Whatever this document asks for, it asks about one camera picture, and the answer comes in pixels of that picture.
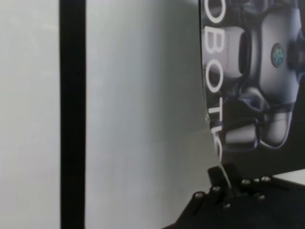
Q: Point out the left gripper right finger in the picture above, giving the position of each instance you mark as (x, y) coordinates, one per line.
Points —
(234, 181)

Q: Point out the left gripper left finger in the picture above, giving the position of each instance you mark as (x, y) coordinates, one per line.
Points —
(219, 181)

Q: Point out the black robot print poster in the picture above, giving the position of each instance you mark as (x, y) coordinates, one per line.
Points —
(262, 71)

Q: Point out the black tape frame outline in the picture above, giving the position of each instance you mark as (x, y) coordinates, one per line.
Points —
(72, 119)

